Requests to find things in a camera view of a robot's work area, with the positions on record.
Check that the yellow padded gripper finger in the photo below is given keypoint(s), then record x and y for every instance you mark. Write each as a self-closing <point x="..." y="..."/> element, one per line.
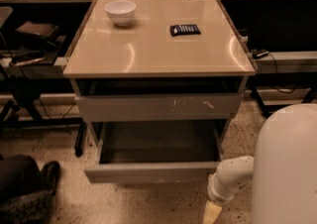
<point x="211" y="212"/>

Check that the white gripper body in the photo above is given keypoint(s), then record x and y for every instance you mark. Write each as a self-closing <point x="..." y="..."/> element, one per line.
<point x="216" y="194"/>

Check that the grey drawer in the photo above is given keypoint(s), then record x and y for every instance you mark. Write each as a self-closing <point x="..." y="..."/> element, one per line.
<point x="118" y="100"/>
<point x="156" y="152"/>

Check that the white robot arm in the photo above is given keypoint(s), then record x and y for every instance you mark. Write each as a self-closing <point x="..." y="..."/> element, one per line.
<point x="282" y="172"/>

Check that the grey drawer cabinet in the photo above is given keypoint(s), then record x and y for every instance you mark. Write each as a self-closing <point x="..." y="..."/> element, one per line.
<point x="146" y="49"/>

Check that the grey top drawer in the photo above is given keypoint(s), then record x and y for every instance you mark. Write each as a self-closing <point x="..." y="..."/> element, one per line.
<point x="118" y="100"/>

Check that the black power adapter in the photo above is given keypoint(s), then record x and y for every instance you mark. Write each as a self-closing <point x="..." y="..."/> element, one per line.
<point x="257" y="54"/>

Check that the dark blue snack packet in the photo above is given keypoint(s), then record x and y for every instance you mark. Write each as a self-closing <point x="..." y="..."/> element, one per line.
<point x="183" y="30"/>

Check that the black boot lower left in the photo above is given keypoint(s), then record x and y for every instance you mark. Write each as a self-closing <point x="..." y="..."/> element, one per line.
<point x="34" y="207"/>

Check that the dark trouser leg left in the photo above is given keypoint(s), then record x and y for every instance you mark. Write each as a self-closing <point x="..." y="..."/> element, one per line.
<point x="19" y="175"/>

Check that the white ceramic bowl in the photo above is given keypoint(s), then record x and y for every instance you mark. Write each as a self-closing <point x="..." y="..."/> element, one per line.
<point x="121" y="12"/>

